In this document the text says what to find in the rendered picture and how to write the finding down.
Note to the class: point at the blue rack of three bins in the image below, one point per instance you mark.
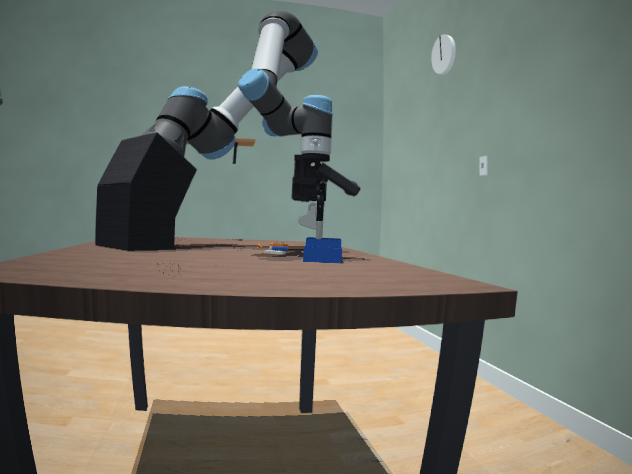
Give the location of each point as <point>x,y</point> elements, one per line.
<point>326,250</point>

